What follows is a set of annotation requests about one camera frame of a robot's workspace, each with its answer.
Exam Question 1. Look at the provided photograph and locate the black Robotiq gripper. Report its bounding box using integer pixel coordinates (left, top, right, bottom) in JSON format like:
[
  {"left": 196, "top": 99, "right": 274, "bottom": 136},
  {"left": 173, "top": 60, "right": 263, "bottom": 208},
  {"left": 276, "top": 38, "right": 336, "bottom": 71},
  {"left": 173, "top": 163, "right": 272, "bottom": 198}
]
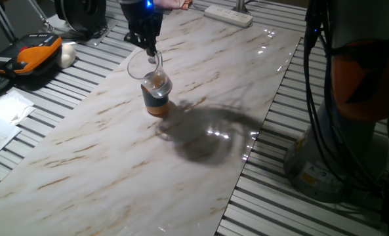
[{"left": 120, "top": 1, "right": 164, "bottom": 57}]

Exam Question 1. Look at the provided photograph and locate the clear glass mug with water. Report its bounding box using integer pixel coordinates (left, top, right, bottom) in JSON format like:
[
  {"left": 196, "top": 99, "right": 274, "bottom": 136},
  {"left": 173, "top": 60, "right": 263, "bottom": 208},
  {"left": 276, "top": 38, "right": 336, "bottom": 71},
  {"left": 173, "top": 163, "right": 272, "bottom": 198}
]
[{"left": 127, "top": 49, "right": 174, "bottom": 99}]

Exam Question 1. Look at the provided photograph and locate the orange cup with blue band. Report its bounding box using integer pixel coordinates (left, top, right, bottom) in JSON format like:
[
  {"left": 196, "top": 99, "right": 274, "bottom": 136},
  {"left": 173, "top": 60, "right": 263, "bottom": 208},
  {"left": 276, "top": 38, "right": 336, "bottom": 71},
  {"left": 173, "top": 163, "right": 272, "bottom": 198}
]
[{"left": 140, "top": 83, "right": 171, "bottom": 118}]

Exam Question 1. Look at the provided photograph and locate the pink cloth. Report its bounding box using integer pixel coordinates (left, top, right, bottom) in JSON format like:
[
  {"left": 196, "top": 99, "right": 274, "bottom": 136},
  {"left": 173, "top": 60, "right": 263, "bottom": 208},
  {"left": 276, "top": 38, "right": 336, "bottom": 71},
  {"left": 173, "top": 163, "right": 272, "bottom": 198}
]
[{"left": 153, "top": 0, "right": 194, "bottom": 10}]

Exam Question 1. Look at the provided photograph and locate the black round drum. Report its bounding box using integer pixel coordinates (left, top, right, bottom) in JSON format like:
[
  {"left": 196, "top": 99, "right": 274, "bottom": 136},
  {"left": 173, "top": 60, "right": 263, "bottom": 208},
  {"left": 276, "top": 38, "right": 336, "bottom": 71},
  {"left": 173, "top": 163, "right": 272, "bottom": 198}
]
[{"left": 54, "top": 0, "right": 109, "bottom": 33}]

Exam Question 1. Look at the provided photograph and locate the white rounded object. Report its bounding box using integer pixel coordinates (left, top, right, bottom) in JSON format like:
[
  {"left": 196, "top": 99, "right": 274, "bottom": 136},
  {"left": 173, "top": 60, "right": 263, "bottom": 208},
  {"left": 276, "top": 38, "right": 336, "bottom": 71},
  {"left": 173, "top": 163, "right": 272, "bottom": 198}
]
[{"left": 56, "top": 43, "right": 77, "bottom": 69}]

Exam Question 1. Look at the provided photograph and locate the white power strip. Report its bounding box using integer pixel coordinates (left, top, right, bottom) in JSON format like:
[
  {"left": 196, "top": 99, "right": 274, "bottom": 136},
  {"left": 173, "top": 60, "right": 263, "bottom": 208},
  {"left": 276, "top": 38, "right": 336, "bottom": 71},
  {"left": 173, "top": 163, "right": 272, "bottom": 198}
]
[{"left": 203, "top": 5, "right": 254, "bottom": 29}]

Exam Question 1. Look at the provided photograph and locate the orange black teach pendant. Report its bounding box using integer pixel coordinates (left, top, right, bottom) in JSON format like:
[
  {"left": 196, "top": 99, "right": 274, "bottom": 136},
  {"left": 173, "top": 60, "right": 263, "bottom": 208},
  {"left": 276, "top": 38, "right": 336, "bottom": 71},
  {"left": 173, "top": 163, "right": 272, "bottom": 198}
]
[{"left": 0, "top": 32, "right": 63, "bottom": 78}]

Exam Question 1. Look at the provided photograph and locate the white marble pattern board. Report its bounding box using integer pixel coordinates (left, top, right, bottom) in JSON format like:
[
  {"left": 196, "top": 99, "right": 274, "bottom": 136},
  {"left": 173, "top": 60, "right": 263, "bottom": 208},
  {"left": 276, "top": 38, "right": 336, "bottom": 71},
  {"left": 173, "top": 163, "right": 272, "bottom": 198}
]
[{"left": 0, "top": 9, "right": 300, "bottom": 236}]

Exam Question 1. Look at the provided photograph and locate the white paper tissue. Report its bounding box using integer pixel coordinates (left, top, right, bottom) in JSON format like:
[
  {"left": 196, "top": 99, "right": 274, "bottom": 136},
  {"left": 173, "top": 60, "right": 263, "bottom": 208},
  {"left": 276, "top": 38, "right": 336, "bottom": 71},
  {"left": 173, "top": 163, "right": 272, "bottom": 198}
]
[{"left": 0, "top": 89, "right": 37, "bottom": 126}]

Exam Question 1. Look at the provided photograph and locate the slim aluminium post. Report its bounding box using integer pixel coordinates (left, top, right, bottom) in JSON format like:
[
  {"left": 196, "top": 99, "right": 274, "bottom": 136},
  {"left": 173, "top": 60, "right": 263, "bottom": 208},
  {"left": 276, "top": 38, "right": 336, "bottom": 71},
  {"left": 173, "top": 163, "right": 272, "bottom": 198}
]
[{"left": 232, "top": 0, "right": 250, "bottom": 14}]

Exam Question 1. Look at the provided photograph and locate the dark aluminium frame strut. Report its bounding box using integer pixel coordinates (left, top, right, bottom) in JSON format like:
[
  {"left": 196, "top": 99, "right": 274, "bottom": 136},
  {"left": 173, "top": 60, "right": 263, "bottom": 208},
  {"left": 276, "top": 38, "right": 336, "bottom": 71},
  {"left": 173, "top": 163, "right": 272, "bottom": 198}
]
[{"left": 0, "top": 0, "right": 18, "bottom": 43}]

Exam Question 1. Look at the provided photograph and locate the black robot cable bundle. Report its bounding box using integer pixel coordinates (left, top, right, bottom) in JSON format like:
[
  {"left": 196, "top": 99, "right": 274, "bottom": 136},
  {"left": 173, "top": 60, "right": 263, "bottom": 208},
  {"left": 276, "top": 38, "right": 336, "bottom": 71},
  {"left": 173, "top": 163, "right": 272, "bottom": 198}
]
[{"left": 302, "top": 0, "right": 389, "bottom": 197}]

